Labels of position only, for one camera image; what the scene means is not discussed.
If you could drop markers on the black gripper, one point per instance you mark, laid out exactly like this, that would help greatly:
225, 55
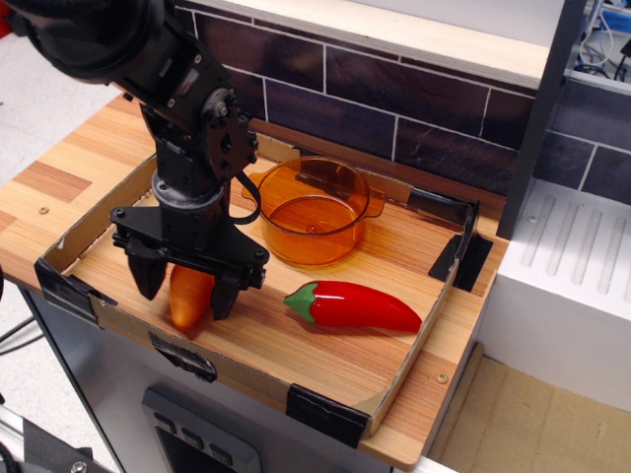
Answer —
199, 234

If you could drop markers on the orange toy carrot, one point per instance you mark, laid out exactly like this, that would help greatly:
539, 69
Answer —
190, 295

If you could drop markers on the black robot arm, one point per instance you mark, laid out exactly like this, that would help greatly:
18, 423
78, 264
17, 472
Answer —
201, 136

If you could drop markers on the transparent orange toy pot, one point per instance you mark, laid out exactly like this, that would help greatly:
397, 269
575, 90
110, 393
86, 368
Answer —
314, 209

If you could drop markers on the cardboard fence with black tape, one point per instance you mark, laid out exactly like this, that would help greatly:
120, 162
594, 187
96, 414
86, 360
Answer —
402, 383

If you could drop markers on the red toy chili pepper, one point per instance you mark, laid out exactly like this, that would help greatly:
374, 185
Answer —
345, 304

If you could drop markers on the grey oven control panel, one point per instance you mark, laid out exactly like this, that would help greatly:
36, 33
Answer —
190, 443

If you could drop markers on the wooden shelf board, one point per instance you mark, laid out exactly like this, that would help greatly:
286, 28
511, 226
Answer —
479, 54

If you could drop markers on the white toy sink drainboard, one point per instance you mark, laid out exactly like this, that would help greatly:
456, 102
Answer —
559, 308

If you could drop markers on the grey shelf post right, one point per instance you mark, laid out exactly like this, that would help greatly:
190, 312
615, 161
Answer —
559, 61

